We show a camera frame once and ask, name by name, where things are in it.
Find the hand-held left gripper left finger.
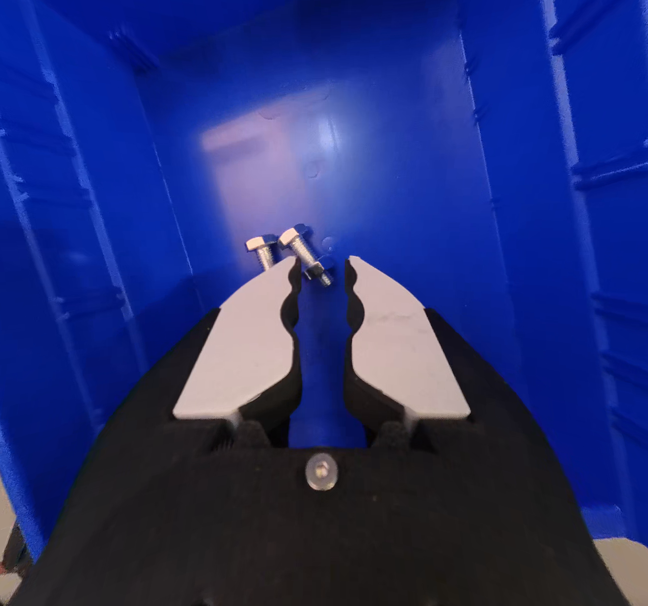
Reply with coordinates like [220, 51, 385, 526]
[172, 256, 303, 448]

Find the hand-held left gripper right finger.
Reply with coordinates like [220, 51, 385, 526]
[344, 256, 473, 450]

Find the long blue plastic bin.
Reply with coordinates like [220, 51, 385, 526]
[0, 0, 648, 561]

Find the grey desk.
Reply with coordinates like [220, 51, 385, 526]
[0, 474, 648, 606]

